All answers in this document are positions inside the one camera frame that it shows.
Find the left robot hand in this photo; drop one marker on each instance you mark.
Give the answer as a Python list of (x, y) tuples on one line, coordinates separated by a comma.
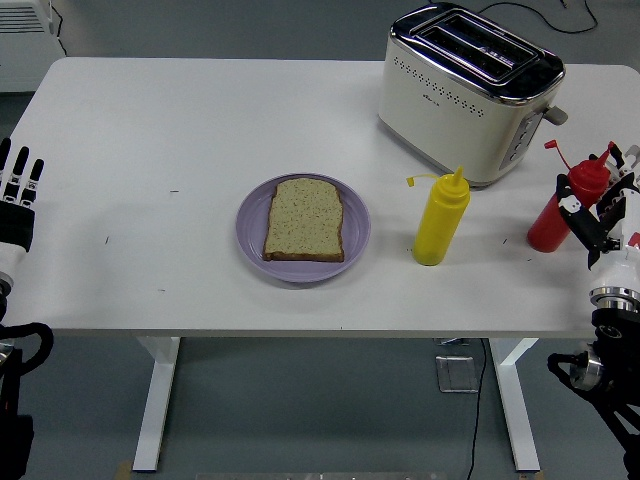
[(15, 225)]

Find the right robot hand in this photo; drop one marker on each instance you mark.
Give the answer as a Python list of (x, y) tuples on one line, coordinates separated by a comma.
[(620, 265)]

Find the red squeeze bottle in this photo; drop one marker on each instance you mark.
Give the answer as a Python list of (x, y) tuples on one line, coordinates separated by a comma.
[(547, 230)]

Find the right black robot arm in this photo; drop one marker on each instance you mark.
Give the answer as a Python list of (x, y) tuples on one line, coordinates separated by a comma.
[(610, 325)]

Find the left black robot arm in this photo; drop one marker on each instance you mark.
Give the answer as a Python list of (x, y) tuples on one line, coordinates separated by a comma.
[(12, 400)]

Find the slice of bread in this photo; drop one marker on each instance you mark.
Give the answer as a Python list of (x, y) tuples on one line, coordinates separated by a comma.
[(305, 220)]

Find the white table leg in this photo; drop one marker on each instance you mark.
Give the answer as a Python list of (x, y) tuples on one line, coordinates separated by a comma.
[(157, 400), (515, 400)]

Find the white appliance with vents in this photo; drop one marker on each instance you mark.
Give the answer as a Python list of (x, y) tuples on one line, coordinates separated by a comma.
[(25, 50)]

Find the yellow squeeze bottle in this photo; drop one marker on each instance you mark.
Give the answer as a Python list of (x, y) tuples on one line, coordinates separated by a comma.
[(440, 220)]

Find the metal floor socket plate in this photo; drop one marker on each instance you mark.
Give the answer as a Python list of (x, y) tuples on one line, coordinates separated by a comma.
[(456, 374)]

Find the cream and chrome toaster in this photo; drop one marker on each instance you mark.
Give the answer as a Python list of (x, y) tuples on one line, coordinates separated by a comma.
[(450, 115)]

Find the purple plate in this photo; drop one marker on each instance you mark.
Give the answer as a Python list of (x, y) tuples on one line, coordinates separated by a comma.
[(250, 225)]

